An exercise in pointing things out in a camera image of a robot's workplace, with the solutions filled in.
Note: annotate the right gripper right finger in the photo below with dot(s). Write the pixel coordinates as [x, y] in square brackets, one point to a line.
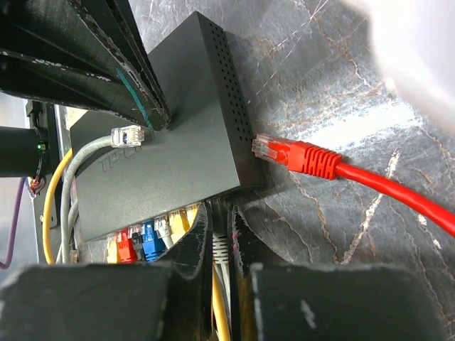
[272, 299]

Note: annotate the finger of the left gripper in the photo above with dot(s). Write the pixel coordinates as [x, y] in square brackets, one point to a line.
[70, 53]
[157, 108]

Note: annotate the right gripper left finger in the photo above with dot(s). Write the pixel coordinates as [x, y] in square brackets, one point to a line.
[167, 299]

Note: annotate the white plastic basket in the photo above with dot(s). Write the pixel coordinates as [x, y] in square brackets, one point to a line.
[413, 46]

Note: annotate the black network switch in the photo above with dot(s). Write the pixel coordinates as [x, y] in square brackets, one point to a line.
[205, 152]

